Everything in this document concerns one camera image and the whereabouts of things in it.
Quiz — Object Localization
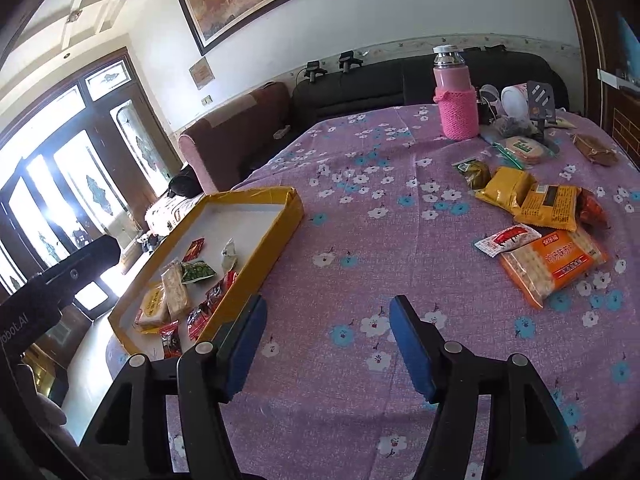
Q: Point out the wooden glass door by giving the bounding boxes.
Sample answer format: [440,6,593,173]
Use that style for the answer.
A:
[1,49,181,320]

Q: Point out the red white sachet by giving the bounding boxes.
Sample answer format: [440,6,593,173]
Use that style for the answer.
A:
[474,223,541,258]

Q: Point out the round green label snack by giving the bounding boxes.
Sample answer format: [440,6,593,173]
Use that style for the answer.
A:
[503,136,552,166]

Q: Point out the black bag on sofa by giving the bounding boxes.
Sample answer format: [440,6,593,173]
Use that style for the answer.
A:
[167,164,203,198]

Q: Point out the patterned sofa blanket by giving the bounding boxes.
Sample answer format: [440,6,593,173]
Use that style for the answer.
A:
[144,194,203,236]

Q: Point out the plain yellow snack pack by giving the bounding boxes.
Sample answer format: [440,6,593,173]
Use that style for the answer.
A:
[474,167,537,214]

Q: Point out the red candy tray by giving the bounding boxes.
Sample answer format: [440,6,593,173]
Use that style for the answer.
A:
[158,320,182,359]
[186,270,239,341]

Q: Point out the maroon armchair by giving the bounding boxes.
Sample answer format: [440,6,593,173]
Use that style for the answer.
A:
[178,81,291,194]

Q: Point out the black clamp on sofa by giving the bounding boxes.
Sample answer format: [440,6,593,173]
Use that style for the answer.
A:
[304,60,328,84]
[338,50,363,74]

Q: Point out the red candy upper tray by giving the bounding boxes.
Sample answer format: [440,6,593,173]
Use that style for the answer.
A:
[186,270,239,341]

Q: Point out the yellow cracker packet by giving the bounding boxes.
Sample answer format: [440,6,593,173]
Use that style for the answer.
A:
[134,283,169,330]

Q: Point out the yellow snack pack dark label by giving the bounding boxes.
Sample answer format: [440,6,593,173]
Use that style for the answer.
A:
[513,183,582,232]

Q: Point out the orange cracker pack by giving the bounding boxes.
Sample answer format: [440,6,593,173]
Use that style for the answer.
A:
[499,228,608,309]

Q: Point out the black clamp on sofa right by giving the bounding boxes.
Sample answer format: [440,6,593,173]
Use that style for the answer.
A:
[338,50,363,74]

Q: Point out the brown wrapped snack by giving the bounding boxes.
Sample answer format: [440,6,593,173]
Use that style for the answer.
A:
[572,133,618,167]

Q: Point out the pink sleeved thermos bottle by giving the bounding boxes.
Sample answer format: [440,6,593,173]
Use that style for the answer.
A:
[433,44,480,141]

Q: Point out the white gloved hand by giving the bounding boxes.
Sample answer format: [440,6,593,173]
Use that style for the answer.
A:
[15,364,67,428]

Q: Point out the yellow rimmed white tray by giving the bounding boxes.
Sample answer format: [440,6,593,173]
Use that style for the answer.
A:
[108,186,304,361]

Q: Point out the purple floral tablecloth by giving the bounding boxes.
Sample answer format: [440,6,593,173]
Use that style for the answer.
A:
[104,103,640,480]

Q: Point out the black leather sofa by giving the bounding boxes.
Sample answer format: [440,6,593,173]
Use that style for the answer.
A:
[292,44,570,131]

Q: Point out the red candy lower tray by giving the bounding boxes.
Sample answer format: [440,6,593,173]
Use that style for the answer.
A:
[158,320,182,359]

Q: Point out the green snack packet in tray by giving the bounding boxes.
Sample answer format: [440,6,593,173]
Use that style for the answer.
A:
[181,260,217,285]

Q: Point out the small wall plaque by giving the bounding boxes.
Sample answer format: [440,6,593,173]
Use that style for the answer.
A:
[189,56,215,90]

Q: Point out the red candy in tray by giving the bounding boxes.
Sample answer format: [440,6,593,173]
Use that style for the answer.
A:
[182,237,205,262]

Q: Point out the black clamp on sofa left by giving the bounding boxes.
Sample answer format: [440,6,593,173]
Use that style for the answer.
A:
[304,60,328,84]

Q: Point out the white plastic jar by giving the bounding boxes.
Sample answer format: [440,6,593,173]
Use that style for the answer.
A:
[500,84,529,119]

